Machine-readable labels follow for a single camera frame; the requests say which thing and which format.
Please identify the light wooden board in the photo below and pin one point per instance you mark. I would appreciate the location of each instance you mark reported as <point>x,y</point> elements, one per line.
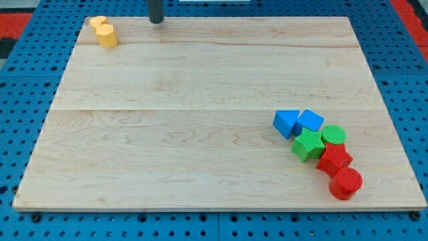
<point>178,117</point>

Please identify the blue triangle block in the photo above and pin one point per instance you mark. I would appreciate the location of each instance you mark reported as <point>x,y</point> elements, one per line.
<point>284,121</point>

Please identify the blue cube block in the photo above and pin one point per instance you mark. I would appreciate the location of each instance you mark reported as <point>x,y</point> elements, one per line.
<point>308,119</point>

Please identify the green star block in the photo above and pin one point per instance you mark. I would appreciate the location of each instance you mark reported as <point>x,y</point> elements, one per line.
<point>308,145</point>

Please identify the green cylinder block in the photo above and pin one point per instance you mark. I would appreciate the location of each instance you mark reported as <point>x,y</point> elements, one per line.
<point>333,134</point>

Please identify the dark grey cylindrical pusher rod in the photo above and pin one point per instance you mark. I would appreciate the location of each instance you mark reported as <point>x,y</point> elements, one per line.
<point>155,11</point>

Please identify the red star block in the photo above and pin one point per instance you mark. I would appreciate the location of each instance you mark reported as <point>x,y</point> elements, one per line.
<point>334,158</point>

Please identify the yellow hexagon block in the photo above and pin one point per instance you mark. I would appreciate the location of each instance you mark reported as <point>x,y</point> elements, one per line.
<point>106,36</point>

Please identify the red cylinder block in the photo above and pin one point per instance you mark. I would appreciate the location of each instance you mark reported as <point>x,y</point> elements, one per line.
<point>345,183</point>

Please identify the yellow heart block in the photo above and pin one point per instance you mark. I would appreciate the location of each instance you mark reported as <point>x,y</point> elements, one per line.
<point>97,21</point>

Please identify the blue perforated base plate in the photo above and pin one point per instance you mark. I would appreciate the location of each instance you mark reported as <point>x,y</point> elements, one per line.
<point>33,70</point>

